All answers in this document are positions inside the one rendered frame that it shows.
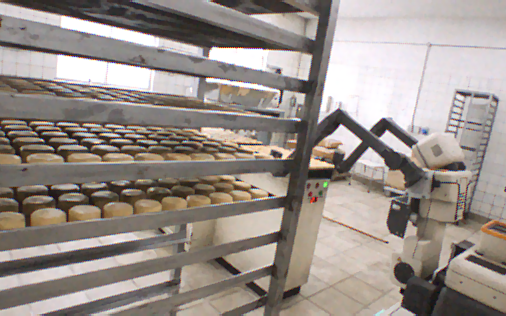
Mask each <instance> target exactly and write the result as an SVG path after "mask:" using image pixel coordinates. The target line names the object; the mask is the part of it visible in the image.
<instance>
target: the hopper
mask: <svg viewBox="0 0 506 316"><path fill-rule="evenodd" d="M276 94H278V93H277V92H272V91H267V90H261V89H256V88H251V87H246V86H240V85H235V84H230V83H224V82H219V81H218V82H213V81H207V80H206V85H205V93H204V95H205V98H206V99H208V100H212V101H215V102H221V103H229V104H236V105H243V106H251V107H257V108H265V109H266V108H267V106H268V105H269V104H270V103H271V101H272V99H273V98H274V97H275V95H276Z"/></svg>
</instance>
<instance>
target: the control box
mask: <svg viewBox="0 0 506 316"><path fill-rule="evenodd" d="M326 182H327V187H324V184H325V183H326ZM316 183H319V187H318V188H315V185H316ZM328 183H329V179H312V180H307V182H306V187H305V191H304V196H303V202H302V204H309V203H311V202H312V201H311V199H312V198H313V199H312V200H313V202H312V203H315V201H316V200H315V198H316V197H317V201H316V202H323V201H326V196H327V192H328ZM308 184H311V187H310V189H307V185H308ZM320 190H322V191H323V194H322V195H319V192H320ZM310 192H312V196H311V197H310V196H309V193H310Z"/></svg>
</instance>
